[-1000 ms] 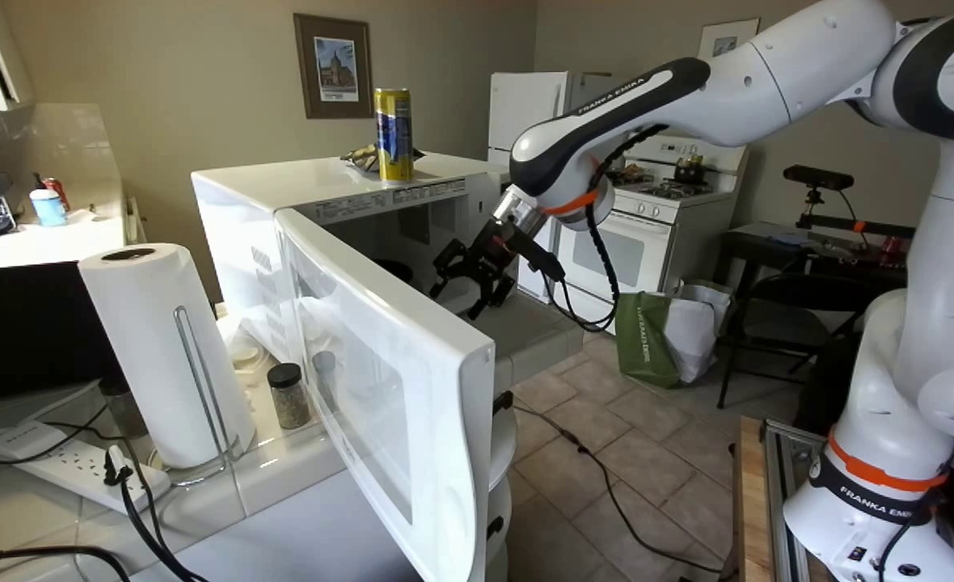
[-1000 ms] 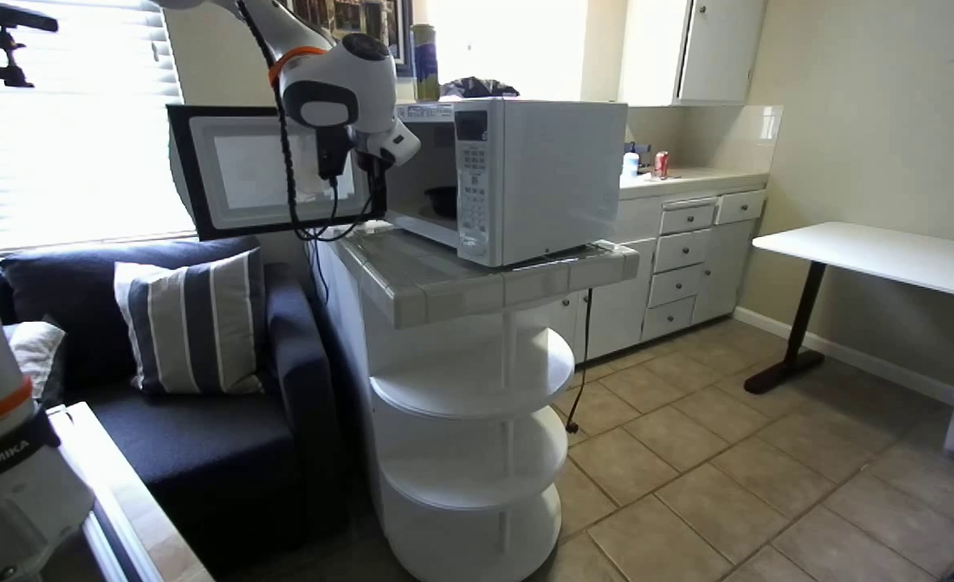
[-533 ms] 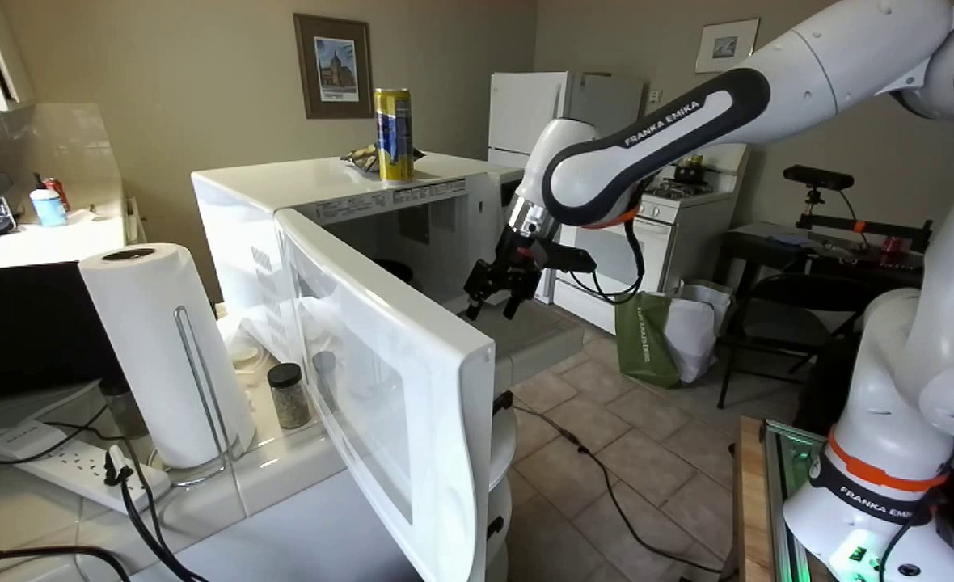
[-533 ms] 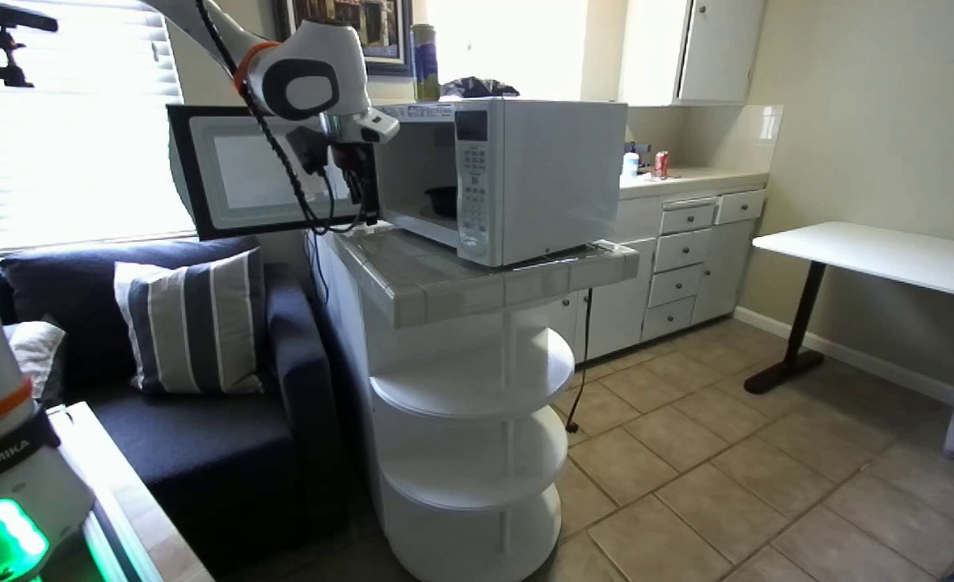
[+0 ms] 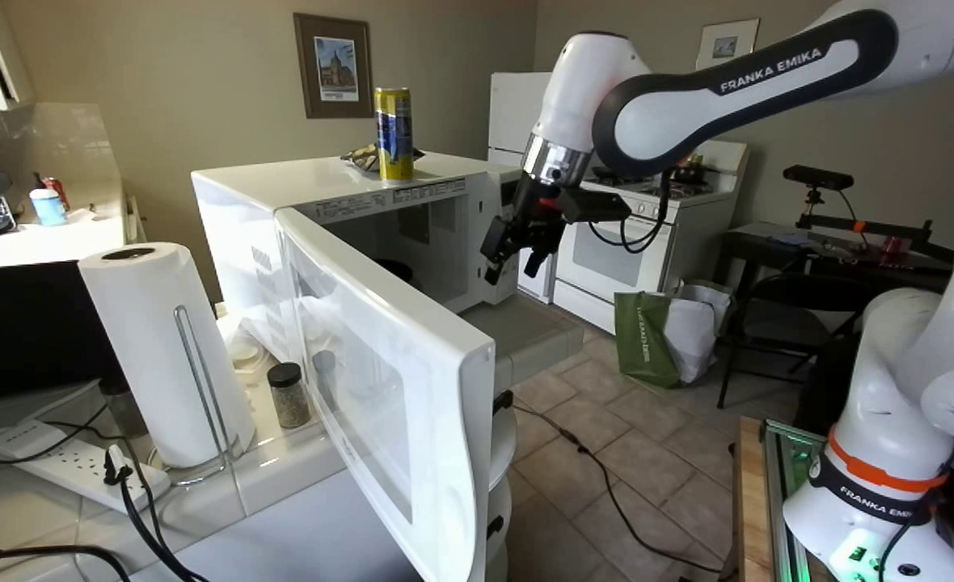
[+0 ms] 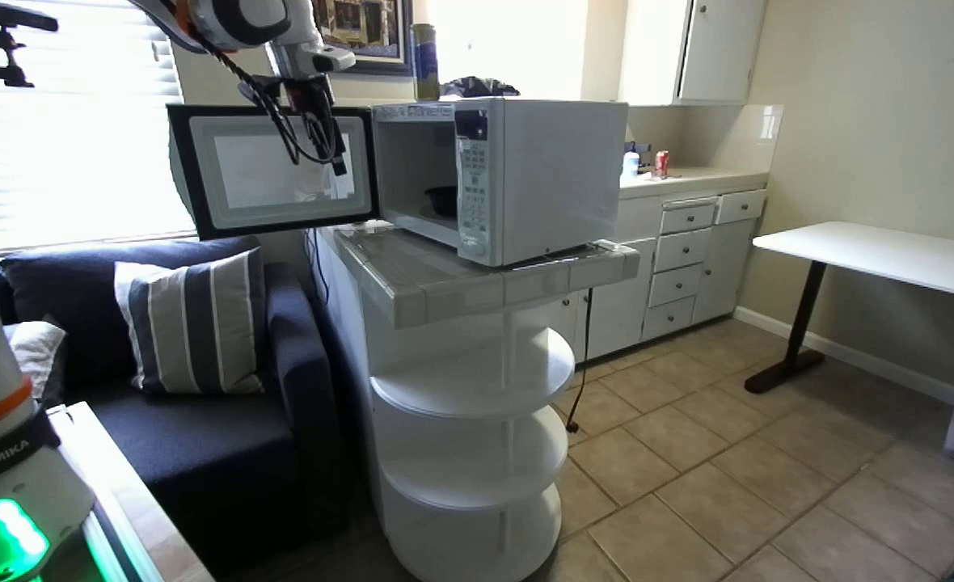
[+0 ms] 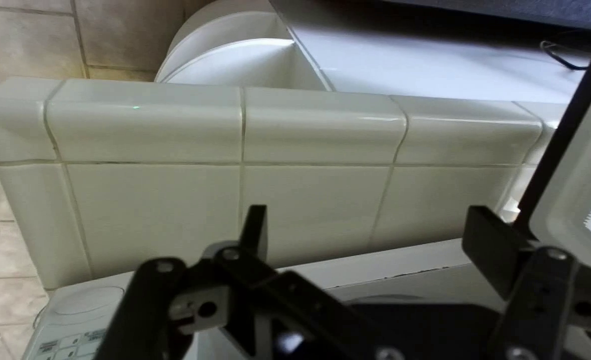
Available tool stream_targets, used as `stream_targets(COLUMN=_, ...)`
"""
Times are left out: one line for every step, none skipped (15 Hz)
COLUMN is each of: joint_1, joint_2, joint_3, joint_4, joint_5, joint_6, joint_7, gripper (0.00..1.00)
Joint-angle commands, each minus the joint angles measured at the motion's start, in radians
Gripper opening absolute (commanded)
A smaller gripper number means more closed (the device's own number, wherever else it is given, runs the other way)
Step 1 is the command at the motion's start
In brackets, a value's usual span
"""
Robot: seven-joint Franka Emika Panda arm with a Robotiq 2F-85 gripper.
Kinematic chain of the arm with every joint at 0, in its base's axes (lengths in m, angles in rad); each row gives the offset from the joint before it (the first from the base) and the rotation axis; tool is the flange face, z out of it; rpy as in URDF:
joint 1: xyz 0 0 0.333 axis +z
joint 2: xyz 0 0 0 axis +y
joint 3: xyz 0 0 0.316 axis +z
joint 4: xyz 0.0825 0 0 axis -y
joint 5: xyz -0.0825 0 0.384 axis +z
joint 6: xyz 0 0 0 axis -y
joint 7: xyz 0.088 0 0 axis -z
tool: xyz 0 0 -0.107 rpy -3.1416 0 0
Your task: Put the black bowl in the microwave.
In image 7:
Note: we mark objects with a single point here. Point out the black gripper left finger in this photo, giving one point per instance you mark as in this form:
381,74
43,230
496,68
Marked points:
154,300

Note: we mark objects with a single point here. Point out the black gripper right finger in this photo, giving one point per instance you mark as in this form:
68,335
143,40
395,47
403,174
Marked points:
542,300

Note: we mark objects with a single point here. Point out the dark cabinet panel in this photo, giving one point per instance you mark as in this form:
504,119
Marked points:
508,10

